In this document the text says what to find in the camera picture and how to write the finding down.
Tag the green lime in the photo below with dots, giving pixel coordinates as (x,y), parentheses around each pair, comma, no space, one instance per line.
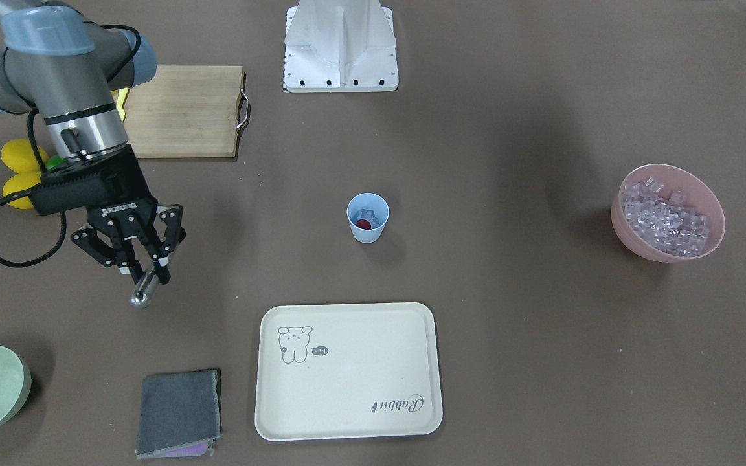
(54,161)

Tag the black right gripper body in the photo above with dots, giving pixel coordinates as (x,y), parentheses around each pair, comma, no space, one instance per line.
(128,219)

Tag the light blue plastic cup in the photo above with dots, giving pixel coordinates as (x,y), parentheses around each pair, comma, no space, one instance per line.
(367,215)

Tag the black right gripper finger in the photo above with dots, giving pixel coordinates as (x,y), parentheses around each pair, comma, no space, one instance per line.
(129,266)
(160,261)

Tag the yellow plastic knife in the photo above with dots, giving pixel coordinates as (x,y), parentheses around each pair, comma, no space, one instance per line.
(121,96)

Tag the bamboo cutting board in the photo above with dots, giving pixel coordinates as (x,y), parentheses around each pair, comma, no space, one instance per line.
(188,112)

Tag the cream rabbit tray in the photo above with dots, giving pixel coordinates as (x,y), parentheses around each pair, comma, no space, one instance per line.
(347,371)

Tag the steel muddler black tip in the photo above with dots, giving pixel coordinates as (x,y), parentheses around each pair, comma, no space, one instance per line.
(142,295)

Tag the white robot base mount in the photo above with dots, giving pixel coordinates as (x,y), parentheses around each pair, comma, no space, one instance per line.
(340,47)

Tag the pink bowl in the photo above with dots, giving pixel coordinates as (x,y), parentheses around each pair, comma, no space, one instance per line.
(698,195)

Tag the yellow lemon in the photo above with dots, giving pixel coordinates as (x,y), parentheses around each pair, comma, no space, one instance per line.
(22,181)
(20,156)

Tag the clear ice cubes pile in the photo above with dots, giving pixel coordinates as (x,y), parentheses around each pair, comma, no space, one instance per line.
(668,224)

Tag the yellow lemon lower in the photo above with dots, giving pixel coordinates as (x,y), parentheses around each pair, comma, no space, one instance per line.
(22,181)

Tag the grey folded cloth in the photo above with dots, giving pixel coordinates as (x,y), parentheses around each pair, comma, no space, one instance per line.
(179,415)

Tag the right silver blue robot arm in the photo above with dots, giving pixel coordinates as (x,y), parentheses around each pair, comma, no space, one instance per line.
(57,64)

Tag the red strawberry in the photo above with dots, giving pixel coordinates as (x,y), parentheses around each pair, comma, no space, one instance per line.
(363,224)

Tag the yellow lemon upper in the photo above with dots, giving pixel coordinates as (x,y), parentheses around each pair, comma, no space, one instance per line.
(20,156)

